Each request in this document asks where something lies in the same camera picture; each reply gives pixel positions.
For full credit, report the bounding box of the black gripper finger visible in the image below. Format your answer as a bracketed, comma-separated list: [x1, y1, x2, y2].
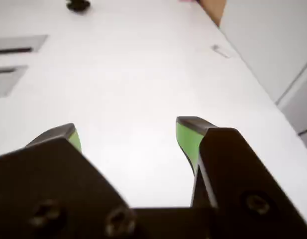
[175, 116, 307, 239]
[0, 122, 136, 239]

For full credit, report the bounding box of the black stand base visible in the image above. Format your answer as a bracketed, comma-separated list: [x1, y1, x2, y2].
[65, 0, 92, 13]

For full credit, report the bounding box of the grey table cable grommet plate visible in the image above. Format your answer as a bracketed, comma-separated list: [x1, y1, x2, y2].
[0, 34, 49, 55]
[0, 65, 29, 98]

